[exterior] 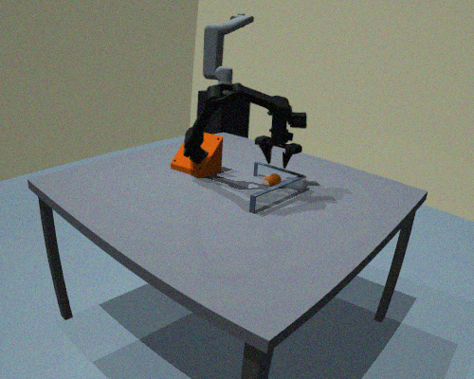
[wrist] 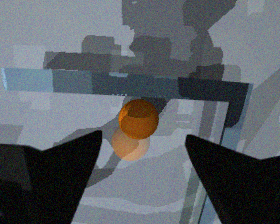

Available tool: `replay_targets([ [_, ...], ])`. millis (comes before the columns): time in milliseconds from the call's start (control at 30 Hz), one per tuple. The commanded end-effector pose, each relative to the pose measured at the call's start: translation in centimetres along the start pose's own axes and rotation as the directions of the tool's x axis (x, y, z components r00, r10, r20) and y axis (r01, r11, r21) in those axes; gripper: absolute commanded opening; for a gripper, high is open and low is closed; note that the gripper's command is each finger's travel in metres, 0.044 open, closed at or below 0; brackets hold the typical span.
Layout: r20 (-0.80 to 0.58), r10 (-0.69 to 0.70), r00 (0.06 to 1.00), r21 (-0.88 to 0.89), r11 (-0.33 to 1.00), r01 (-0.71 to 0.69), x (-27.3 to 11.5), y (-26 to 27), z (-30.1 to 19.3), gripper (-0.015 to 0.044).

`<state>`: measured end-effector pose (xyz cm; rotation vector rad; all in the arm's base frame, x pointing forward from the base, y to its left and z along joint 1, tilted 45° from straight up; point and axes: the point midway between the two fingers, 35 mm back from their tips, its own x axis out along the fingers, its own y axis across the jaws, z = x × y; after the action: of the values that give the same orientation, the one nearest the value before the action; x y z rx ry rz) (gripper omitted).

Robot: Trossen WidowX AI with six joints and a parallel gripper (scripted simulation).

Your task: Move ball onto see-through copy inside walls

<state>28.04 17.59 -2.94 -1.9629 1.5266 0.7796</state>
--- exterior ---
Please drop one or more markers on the low clear glass walls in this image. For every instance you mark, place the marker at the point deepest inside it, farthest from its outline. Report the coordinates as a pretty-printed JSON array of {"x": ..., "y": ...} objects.
[{"x": 277, "y": 195}]

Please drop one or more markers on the clear l-shaped low wall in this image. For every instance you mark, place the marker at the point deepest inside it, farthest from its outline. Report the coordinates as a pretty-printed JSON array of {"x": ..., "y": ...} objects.
[{"x": 254, "y": 195}]

